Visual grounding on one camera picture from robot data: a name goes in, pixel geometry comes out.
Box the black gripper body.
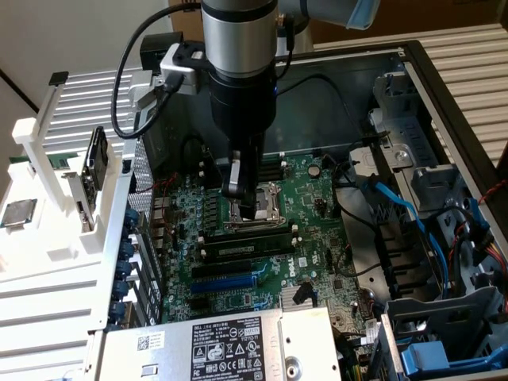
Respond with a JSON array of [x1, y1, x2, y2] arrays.
[[208, 67, 278, 152]]

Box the thin metal locking lever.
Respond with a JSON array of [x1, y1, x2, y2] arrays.
[[202, 145, 225, 182]]

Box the metal CPU socket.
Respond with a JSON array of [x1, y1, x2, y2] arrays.
[[221, 181, 287, 234]]

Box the grey open PC case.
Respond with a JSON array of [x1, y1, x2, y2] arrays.
[[85, 39, 508, 381]]

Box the metal rear port block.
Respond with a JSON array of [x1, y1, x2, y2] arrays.
[[149, 220, 168, 244], [150, 196, 172, 215]]

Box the long black expansion slot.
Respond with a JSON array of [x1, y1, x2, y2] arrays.
[[191, 260, 254, 279]]

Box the green motherboard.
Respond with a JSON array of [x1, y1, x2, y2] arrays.
[[152, 152, 382, 330]]

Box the blue expansion slot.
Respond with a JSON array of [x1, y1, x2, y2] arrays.
[[190, 272, 258, 294]]

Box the printed brown cardboard box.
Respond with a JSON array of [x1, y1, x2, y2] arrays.
[[168, 0, 206, 43]]

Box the black box device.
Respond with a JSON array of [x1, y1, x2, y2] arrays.
[[139, 33, 183, 72]]

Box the silver finned heatsink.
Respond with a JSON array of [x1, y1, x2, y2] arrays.
[[279, 283, 318, 309]]

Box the black plug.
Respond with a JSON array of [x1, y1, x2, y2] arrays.
[[295, 279, 315, 306]]

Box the black hard disk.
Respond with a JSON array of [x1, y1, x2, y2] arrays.
[[81, 125, 110, 199]]

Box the white plastic parts rack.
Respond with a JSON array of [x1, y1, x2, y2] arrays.
[[0, 71, 134, 279]]

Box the grey metal disk bay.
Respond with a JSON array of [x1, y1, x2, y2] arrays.
[[368, 71, 469, 215], [380, 285, 505, 381]]

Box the black white power supply label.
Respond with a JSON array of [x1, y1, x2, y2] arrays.
[[191, 316, 265, 380]]

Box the silver power supply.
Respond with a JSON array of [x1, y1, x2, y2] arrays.
[[93, 307, 342, 381]]

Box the plain brown cardboard box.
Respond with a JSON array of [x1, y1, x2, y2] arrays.
[[309, 0, 508, 44]]

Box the silver CPU chip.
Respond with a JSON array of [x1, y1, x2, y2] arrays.
[[0, 198, 39, 229]]

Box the blue plastic disk caddy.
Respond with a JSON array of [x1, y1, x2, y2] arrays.
[[398, 341, 508, 376]]

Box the black camera cable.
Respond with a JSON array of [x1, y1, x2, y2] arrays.
[[110, 2, 203, 140]]

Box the black camera bracket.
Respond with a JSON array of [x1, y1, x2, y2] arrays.
[[174, 41, 217, 76]]

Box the black wire with connector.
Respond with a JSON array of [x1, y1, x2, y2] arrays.
[[276, 73, 370, 140]]

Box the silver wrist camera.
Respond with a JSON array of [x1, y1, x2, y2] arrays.
[[160, 43, 202, 96]]

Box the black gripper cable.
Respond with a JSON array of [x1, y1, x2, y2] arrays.
[[276, 13, 297, 76]]

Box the blue flat disk wire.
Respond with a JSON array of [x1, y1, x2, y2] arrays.
[[363, 173, 457, 294]]

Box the card with metal bracket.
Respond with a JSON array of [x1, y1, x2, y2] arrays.
[[77, 174, 100, 233]]

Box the black plastic disk bracket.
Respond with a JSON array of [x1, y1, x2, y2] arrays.
[[372, 221, 441, 301]]

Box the red yellow wire bundle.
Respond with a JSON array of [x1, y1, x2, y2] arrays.
[[474, 241, 508, 275]]

